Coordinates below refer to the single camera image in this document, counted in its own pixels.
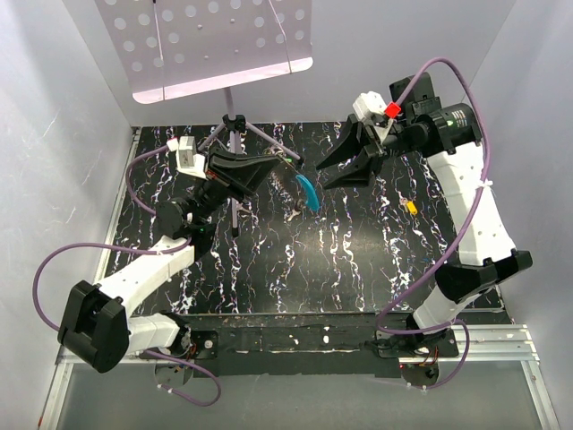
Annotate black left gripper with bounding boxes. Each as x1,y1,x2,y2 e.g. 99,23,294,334
190,149,280,225

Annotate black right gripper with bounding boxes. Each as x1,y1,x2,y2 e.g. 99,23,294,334
314,113,419,190

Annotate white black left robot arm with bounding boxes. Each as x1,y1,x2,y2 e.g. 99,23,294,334
57,143,281,373

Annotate key with yellow tag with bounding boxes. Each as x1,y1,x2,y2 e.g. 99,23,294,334
400,198,418,216

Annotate perforated music stand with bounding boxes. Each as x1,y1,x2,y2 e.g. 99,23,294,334
93,0,314,238

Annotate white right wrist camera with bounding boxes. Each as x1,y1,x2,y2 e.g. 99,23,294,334
353,91,395,142

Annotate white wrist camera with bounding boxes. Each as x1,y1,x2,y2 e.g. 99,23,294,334
167,136,206,179
353,91,395,142

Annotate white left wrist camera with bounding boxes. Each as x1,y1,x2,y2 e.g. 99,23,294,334
167,136,206,179

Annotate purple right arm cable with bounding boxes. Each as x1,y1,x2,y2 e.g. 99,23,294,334
375,56,493,389

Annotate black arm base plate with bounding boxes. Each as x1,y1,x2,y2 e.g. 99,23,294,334
177,312,461,378

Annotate aluminium frame rail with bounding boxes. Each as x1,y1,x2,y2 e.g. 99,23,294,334
466,324,539,362

